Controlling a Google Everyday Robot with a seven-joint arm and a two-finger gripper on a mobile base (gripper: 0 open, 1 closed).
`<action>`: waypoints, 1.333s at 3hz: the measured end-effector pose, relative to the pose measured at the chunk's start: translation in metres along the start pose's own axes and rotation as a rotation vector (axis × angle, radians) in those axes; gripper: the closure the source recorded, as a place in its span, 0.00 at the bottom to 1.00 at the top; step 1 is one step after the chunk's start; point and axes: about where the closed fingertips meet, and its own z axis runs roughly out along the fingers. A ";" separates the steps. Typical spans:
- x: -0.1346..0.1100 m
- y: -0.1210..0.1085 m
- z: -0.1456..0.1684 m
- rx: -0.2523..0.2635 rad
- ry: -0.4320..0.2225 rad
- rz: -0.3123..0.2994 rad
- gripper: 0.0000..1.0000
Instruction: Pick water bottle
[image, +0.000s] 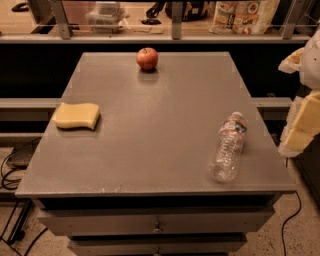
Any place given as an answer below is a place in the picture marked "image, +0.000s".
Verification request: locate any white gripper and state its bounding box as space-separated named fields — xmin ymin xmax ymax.
xmin=278 ymin=30 xmax=320 ymax=158

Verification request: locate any clear plastic water bottle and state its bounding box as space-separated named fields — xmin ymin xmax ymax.
xmin=208 ymin=112 xmax=247 ymax=183

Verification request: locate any printed snack bag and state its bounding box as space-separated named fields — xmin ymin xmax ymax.
xmin=209 ymin=0 xmax=280 ymax=35

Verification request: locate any black bag on shelf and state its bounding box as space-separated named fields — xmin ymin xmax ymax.
xmin=146 ymin=1 xmax=210 ymax=22

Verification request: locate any red apple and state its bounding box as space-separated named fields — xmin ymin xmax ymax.
xmin=136 ymin=47 xmax=158 ymax=71

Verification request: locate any grey drawer cabinet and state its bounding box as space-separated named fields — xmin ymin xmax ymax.
xmin=16 ymin=52 xmax=295 ymax=256

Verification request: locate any round drawer knob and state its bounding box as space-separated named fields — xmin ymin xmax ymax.
xmin=153 ymin=224 xmax=163 ymax=234

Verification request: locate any clear plastic container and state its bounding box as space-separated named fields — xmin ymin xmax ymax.
xmin=85 ymin=1 xmax=126 ymax=34

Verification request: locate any yellow sponge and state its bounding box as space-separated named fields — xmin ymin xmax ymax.
xmin=52 ymin=103 xmax=100 ymax=130

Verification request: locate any black cable right floor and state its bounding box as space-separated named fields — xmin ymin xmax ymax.
xmin=280 ymin=191 xmax=303 ymax=256

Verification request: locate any metal shelf rail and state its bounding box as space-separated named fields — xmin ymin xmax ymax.
xmin=0 ymin=0 xmax=319 ymax=44

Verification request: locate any black cables left floor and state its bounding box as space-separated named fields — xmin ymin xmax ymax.
xmin=0 ymin=137 xmax=49 ymax=256

